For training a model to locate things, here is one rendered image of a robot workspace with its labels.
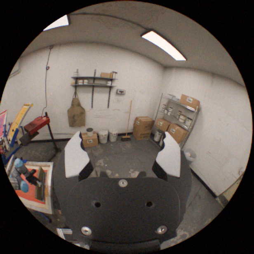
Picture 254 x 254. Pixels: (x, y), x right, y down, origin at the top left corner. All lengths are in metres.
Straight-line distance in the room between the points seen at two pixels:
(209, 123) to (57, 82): 4.10
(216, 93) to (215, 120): 0.69
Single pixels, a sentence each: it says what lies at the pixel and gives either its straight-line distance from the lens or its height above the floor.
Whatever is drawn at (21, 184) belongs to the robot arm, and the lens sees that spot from 0.67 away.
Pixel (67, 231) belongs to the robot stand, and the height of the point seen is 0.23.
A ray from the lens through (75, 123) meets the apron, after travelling 2.54.
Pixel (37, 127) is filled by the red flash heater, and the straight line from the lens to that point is 1.85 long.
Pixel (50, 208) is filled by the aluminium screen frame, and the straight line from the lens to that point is 0.91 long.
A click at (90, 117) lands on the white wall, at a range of 2.51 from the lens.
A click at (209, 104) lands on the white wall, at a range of 2.62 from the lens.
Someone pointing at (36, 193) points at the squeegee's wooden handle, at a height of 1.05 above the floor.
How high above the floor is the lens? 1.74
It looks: 28 degrees down
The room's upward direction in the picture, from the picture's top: 10 degrees clockwise
